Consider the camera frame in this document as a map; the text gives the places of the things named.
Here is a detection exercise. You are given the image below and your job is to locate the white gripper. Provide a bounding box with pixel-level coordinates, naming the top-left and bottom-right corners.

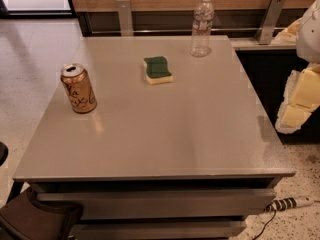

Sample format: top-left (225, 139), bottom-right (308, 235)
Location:
top-left (275, 64), bottom-right (320, 134)

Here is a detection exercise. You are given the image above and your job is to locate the clear plastic water bottle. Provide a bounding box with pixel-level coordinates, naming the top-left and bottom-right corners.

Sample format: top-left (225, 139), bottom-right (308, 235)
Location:
top-left (190, 0), bottom-right (214, 57)

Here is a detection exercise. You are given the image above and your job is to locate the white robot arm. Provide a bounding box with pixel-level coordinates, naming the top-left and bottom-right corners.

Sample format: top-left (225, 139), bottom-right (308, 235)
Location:
top-left (275, 0), bottom-right (320, 134)

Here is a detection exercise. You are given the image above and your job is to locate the grey side counter shelf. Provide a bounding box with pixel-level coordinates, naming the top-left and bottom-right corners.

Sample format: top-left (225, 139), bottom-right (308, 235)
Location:
top-left (230, 38), bottom-right (296, 51)

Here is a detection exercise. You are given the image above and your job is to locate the white power strip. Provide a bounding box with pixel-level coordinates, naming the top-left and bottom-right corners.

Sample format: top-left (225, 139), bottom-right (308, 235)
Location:
top-left (264, 196), bottom-right (314, 212)

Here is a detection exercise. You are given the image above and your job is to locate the green and yellow sponge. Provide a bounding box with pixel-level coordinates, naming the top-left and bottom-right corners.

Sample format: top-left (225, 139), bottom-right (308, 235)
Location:
top-left (143, 56), bottom-right (173, 85)

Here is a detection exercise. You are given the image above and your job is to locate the grey upper drawer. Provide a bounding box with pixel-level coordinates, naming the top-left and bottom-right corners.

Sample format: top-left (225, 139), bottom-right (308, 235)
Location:
top-left (38, 189), bottom-right (275, 220)

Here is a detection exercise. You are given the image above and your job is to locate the grey drawer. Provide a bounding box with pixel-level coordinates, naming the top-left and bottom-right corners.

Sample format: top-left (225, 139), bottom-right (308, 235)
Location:
top-left (38, 189), bottom-right (275, 220)
top-left (71, 221), bottom-right (246, 240)

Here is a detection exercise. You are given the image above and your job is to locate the gold LaCroix soda can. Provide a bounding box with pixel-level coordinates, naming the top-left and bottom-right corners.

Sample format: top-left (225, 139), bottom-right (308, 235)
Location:
top-left (60, 63), bottom-right (97, 113)

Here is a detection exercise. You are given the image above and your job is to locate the grey lower drawer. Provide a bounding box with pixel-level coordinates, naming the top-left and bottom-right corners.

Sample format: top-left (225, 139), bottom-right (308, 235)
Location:
top-left (71, 221), bottom-right (246, 240)

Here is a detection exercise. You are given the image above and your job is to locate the dark brown chair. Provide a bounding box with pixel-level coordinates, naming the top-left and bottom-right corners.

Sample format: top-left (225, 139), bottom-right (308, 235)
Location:
top-left (0, 187), bottom-right (83, 240)

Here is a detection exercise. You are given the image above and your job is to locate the right metal wall bracket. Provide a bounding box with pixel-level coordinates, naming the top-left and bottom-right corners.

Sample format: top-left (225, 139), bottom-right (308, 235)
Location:
top-left (255, 0), bottom-right (286, 44)

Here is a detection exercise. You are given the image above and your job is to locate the metal wall bracket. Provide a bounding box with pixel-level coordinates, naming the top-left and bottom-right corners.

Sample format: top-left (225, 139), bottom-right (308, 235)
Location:
top-left (116, 0), bottom-right (134, 36)
top-left (255, 0), bottom-right (286, 44)

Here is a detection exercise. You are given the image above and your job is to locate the horizontal metal rail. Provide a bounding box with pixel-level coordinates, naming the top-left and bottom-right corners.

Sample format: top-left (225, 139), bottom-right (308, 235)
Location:
top-left (91, 27), bottom-right (286, 35)

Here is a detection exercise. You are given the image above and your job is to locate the black power cable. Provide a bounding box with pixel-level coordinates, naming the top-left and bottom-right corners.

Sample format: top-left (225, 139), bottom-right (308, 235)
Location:
top-left (251, 209), bottom-right (278, 240)

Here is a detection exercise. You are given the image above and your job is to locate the left metal wall bracket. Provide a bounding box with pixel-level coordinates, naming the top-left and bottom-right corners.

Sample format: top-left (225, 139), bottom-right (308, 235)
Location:
top-left (116, 0), bottom-right (134, 36)

